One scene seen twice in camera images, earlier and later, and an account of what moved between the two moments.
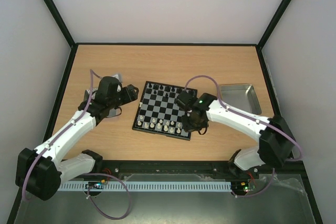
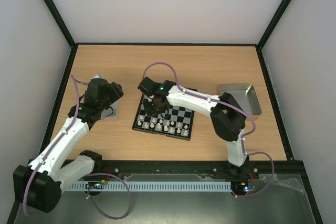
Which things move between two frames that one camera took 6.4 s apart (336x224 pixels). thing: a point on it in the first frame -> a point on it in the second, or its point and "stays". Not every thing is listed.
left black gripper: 130,96 -> 117,93
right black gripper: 193,123 -> 159,104
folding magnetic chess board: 158,113 stays
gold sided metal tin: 242,96 stays
